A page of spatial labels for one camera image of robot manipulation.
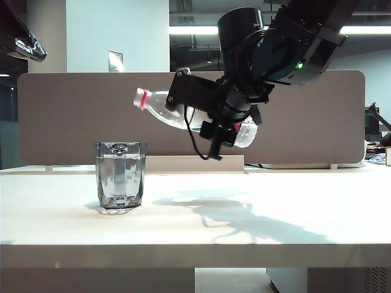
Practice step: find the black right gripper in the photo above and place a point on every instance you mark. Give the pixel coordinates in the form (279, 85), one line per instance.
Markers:
(241, 100)

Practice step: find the clear water bottle red label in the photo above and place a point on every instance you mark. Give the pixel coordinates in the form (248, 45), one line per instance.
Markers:
(159, 107)

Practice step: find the grey faceted glass mug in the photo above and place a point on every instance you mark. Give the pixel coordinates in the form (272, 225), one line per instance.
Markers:
(119, 180)

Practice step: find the white desk shelf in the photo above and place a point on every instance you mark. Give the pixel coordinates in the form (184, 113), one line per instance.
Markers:
(305, 166)

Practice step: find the white ceiling light strip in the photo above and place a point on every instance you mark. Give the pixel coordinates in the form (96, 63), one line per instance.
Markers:
(192, 30)

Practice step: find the brown desk partition screen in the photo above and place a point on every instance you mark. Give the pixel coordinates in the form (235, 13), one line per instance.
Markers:
(76, 116)

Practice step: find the dark computer monitor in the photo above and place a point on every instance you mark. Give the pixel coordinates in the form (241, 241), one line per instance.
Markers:
(371, 126)

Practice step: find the seated person in background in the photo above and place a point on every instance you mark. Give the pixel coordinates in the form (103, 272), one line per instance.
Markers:
(385, 139)

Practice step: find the beige box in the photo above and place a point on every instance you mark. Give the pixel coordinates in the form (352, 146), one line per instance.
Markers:
(388, 156)

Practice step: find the grey cabinet under table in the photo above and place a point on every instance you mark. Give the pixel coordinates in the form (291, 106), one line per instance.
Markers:
(336, 280)

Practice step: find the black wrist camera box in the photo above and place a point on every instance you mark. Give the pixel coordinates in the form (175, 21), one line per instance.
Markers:
(195, 91)

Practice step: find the silver wall plaque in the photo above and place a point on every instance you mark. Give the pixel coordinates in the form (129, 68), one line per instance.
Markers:
(115, 62)

